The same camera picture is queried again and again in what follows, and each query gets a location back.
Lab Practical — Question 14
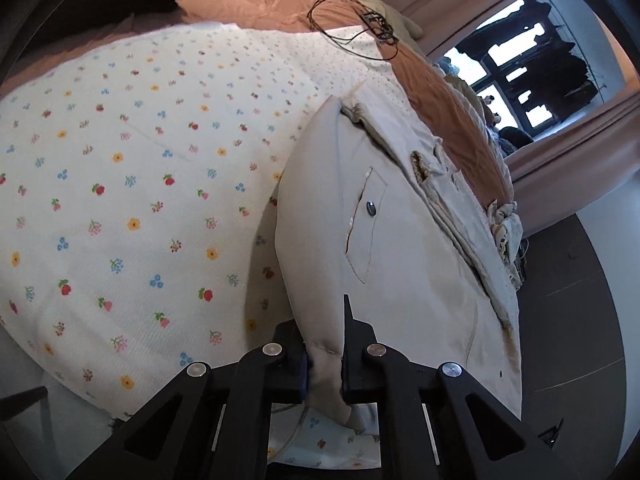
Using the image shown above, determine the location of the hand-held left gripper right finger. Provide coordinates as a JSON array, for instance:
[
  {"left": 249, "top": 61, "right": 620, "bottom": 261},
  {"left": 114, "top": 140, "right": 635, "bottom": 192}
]
[{"left": 340, "top": 294, "right": 568, "bottom": 480}]

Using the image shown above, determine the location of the black cable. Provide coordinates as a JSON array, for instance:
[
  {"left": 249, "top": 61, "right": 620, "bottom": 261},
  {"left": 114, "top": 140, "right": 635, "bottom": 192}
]
[{"left": 306, "top": 0, "right": 401, "bottom": 61}]

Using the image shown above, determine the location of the white floral bed sheet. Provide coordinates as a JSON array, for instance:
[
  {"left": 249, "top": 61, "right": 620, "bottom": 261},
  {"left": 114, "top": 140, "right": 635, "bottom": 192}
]
[{"left": 0, "top": 22, "right": 416, "bottom": 468}]

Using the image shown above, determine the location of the crumpled patterned cloth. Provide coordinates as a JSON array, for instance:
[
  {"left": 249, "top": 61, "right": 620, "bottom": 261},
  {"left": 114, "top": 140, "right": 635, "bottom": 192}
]
[{"left": 482, "top": 200, "right": 526, "bottom": 291}]

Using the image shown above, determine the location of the long black hanging coat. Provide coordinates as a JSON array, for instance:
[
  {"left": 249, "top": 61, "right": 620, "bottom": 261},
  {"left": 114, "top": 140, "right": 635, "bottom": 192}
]
[{"left": 457, "top": 0, "right": 553, "bottom": 68}]

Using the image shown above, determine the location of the beige plush toy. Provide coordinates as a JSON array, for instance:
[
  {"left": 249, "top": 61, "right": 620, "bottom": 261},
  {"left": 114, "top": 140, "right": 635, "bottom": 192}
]
[{"left": 372, "top": 0, "right": 426, "bottom": 41}]

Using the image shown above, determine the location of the cream blanket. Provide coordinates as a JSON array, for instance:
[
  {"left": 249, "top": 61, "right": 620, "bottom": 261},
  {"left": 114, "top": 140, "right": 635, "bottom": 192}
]
[{"left": 442, "top": 72, "right": 496, "bottom": 126}]

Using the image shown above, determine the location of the beige jacket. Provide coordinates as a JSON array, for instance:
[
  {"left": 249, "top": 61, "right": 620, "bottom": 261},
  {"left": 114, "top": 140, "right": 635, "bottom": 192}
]
[{"left": 272, "top": 80, "right": 523, "bottom": 436}]

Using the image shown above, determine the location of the dark plush toy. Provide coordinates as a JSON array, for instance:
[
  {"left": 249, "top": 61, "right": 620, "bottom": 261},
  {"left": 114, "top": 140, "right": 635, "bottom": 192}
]
[{"left": 500, "top": 127, "right": 533, "bottom": 153}]

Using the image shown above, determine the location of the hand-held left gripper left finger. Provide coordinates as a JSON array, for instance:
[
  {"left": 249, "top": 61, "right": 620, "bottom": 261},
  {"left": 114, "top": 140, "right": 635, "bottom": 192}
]
[{"left": 67, "top": 320, "right": 308, "bottom": 480}]

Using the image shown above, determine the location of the small black electronic device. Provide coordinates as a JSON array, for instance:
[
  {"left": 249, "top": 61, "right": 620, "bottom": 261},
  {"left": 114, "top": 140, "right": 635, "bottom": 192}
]
[{"left": 362, "top": 10, "right": 401, "bottom": 46}]

